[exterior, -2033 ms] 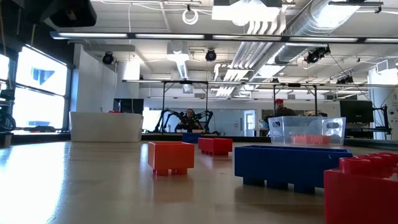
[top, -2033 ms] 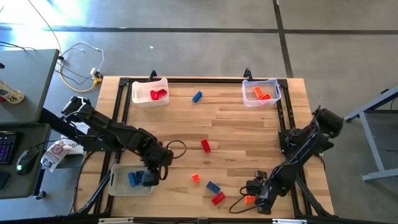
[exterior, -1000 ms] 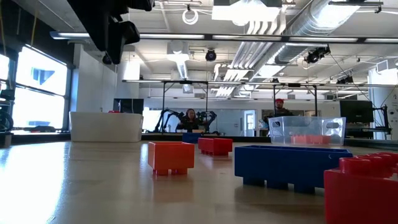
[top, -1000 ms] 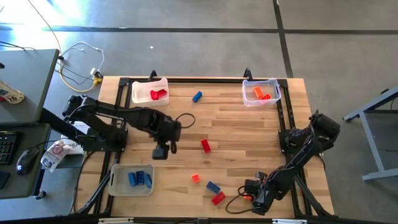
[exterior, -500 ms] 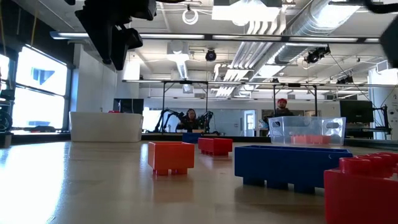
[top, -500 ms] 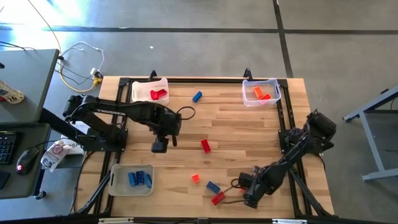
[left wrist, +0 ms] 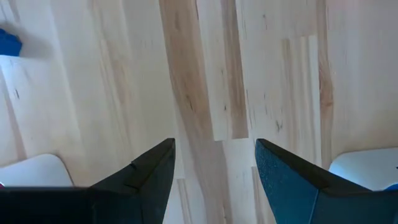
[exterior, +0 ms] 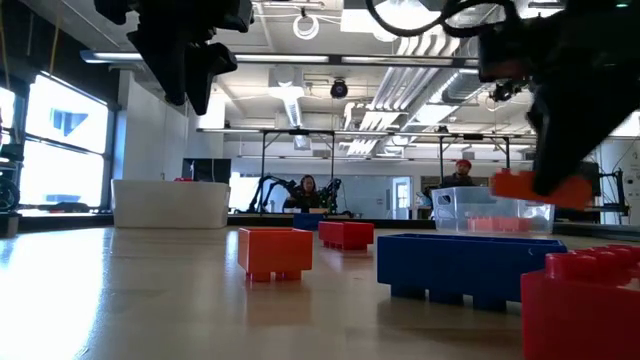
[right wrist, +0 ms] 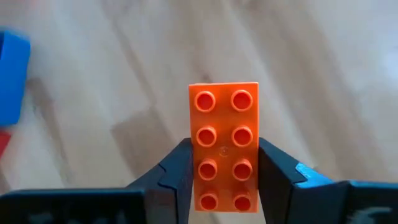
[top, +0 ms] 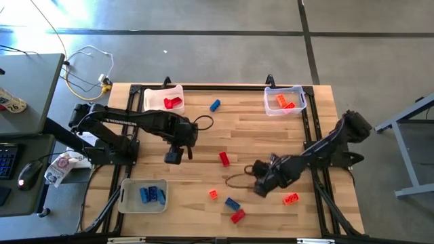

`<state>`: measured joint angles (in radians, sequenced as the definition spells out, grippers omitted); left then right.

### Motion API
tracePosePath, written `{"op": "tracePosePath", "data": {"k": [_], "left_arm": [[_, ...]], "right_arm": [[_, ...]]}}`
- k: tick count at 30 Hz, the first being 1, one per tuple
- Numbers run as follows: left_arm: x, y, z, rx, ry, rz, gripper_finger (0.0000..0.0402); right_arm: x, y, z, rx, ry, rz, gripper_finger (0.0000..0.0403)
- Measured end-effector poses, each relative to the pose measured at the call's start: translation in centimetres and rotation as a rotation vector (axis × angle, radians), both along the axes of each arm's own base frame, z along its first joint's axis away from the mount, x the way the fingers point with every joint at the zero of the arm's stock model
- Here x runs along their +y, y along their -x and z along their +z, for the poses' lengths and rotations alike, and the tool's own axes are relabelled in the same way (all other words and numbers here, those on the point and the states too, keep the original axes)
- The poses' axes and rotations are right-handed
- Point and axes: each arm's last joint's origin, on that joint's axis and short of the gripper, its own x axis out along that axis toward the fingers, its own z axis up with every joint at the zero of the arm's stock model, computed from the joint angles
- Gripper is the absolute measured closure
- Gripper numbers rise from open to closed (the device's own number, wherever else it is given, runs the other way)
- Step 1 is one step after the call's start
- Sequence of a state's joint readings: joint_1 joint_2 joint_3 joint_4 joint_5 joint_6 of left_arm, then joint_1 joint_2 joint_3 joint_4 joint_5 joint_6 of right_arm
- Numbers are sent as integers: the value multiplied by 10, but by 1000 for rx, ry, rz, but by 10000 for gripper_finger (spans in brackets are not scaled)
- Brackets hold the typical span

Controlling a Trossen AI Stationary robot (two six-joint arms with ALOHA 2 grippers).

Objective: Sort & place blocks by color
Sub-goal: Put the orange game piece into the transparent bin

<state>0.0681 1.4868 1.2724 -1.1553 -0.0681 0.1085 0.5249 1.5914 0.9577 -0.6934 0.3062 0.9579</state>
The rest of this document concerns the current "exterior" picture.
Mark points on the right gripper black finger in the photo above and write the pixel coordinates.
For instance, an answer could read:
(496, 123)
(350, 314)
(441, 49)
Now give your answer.
(575, 130)

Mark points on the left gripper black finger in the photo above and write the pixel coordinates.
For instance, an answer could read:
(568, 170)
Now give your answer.
(207, 70)
(165, 65)

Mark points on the blue toy brick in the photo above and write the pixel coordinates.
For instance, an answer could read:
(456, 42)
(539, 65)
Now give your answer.
(465, 270)
(306, 221)

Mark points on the small square orange toy brick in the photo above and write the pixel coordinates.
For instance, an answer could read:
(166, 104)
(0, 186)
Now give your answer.
(275, 252)

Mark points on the black background robot arm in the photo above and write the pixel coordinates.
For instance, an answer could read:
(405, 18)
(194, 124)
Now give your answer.
(332, 190)
(265, 184)

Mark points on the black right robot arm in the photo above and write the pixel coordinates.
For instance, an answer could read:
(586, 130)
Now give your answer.
(600, 7)

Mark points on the black monitor stand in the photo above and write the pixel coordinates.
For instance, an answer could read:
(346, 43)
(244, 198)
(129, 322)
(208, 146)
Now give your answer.
(620, 195)

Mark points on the person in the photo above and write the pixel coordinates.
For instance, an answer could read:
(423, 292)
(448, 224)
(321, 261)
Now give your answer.
(306, 196)
(460, 179)

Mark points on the black beam with light strips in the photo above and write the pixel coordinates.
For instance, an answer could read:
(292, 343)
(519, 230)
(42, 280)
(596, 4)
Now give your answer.
(335, 59)

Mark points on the large bright window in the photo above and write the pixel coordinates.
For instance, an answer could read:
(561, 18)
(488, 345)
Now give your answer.
(65, 150)

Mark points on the black ceiling spot lamp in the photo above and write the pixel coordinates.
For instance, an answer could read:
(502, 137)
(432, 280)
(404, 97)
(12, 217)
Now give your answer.
(339, 89)

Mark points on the clear plastic bin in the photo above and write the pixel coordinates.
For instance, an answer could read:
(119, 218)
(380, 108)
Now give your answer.
(465, 205)

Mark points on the opaque white plastic bin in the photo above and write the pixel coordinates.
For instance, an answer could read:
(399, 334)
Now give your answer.
(170, 205)

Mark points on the white door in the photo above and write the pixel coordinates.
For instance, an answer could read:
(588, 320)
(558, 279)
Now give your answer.
(402, 200)

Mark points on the black wheeled equipment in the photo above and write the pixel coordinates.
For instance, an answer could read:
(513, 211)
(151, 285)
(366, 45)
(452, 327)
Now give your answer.
(7, 192)

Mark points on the black ceiling camera mount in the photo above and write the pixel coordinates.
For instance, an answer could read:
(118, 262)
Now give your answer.
(504, 91)

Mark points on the white ceiling vent duct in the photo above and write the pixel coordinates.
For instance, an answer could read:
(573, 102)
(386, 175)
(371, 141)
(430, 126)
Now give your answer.
(287, 92)

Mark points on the silver ventilation duct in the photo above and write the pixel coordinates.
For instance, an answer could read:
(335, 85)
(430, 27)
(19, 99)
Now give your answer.
(465, 85)

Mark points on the black metal rig frame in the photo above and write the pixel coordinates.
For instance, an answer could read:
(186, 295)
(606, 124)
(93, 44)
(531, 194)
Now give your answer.
(300, 132)
(472, 136)

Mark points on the black aluminium table frame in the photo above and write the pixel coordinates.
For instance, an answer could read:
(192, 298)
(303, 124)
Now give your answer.
(65, 223)

